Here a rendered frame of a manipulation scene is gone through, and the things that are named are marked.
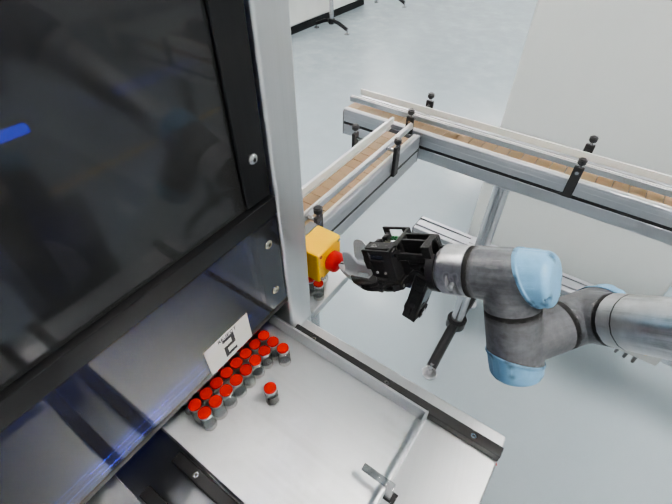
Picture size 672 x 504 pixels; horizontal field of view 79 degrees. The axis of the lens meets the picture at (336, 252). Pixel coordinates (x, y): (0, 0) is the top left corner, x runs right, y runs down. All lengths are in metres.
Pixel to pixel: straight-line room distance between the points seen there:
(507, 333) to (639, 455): 1.41
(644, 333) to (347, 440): 0.43
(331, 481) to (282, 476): 0.07
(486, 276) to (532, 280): 0.06
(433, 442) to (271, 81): 0.57
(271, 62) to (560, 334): 0.50
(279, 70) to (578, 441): 1.67
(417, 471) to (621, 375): 1.51
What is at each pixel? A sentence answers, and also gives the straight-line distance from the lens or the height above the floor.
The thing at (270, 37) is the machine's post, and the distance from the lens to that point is 0.50.
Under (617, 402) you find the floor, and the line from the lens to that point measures 2.04.
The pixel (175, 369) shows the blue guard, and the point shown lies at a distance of 0.59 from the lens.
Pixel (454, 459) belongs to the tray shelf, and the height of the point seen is 0.88.
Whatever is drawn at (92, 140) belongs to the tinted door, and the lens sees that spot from 0.40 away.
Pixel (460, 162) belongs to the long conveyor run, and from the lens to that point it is 1.31.
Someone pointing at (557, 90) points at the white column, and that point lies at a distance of 1.82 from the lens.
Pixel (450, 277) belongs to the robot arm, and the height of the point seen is 1.12.
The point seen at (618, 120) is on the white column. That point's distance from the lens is 1.83.
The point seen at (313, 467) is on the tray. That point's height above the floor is 0.88.
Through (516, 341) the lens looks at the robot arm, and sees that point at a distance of 0.60.
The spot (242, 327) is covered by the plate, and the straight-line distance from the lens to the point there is 0.65.
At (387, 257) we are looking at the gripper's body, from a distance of 0.63.
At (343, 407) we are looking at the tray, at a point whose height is 0.88.
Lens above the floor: 1.55
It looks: 45 degrees down
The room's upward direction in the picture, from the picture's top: straight up
